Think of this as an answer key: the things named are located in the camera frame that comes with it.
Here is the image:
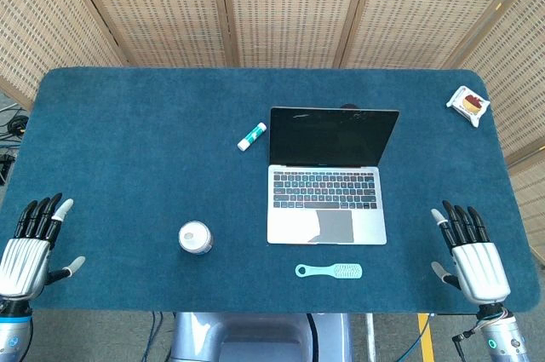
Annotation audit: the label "black floor cables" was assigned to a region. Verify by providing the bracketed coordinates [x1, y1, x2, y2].
[0, 106, 29, 187]

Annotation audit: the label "blue hanging cables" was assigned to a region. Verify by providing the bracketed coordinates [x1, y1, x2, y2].
[142, 312, 165, 362]

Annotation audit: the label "silver laptop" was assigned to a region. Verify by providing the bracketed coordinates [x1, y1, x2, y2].
[267, 106, 400, 246]

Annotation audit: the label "mint green hair brush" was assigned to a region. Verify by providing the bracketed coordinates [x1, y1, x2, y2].
[295, 262, 364, 280]

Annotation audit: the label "silver-blue robot torso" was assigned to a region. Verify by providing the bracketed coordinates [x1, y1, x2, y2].
[169, 312, 354, 362]

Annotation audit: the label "yellow floor tape strip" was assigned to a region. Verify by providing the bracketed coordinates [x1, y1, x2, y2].
[416, 313, 435, 362]

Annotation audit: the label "woven bamboo folding screen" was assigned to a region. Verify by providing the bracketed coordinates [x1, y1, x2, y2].
[0, 0, 545, 248]

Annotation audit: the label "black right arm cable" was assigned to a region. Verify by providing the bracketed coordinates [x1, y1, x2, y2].
[450, 330, 480, 362]

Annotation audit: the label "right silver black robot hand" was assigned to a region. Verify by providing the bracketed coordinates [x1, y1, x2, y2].
[430, 200, 511, 306]

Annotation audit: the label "white green glue stick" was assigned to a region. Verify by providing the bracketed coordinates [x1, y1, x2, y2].
[237, 121, 268, 152]

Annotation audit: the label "white snack packet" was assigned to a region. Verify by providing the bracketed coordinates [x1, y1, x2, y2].
[445, 85, 490, 128]

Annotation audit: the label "white round tin can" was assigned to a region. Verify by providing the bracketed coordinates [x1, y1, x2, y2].
[177, 220, 214, 256]

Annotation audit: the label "white table leg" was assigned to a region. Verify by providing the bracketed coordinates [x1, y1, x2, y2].
[364, 313, 378, 362]

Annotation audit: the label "dark teal table mat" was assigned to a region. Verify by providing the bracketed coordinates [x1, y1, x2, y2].
[0, 66, 542, 316]

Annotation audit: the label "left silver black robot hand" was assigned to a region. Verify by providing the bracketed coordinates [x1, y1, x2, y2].
[0, 192, 86, 300]

